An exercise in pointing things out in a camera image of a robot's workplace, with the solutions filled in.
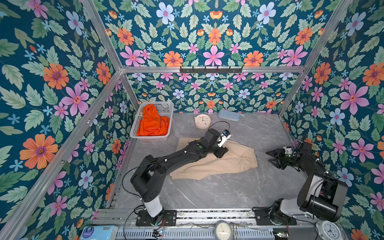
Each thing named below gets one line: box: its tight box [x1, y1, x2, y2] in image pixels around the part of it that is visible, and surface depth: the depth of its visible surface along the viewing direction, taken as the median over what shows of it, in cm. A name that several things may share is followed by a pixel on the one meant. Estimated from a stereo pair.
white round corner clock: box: [316, 220, 347, 240], surface depth 69 cm
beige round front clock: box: [214, 220, 233, 240], surface depth 68 cm
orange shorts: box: [136, 104, 170, 136], surface depth 106 cm
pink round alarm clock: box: [194, 113, 212, 130], surface depth 114 cm
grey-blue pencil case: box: [217, 109, 245, 122], surface depth 121 cm
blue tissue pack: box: [80, 225, 119, 240], surface depth 67 cm
